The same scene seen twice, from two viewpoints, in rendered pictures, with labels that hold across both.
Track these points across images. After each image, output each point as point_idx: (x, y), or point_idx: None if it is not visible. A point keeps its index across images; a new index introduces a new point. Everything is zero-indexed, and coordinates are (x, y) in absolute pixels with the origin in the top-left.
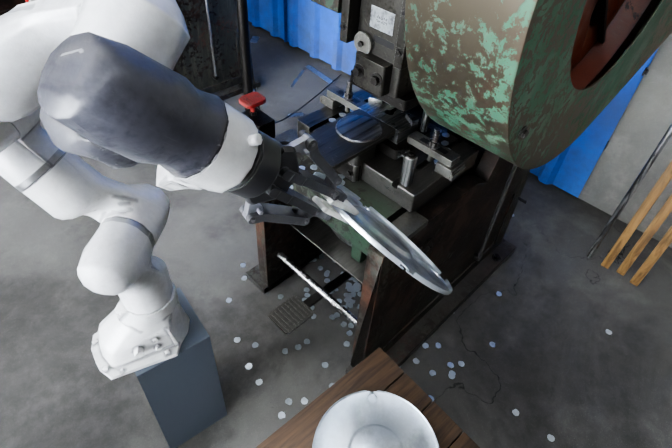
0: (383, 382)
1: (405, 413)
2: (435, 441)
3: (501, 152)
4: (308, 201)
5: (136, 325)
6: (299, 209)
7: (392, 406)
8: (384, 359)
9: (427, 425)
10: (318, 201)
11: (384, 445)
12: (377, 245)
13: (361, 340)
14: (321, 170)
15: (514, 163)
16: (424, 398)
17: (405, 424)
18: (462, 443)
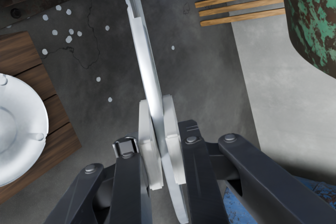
0: (19, 67)
1: (30, 101)
2: (46, 128)
3: (320, 58)
4: (148, 202)
5: None
6: (104, 181)
7: (20, 93)
8: (27, 45)
9: (45, 114)
10: (153, 162)
11: (0, 126)
12: (181, 215)
13: None
14: (254, 203)
15: (308, 61)
16: (50, 90)
17: (26, 110)
18: (65, 130)
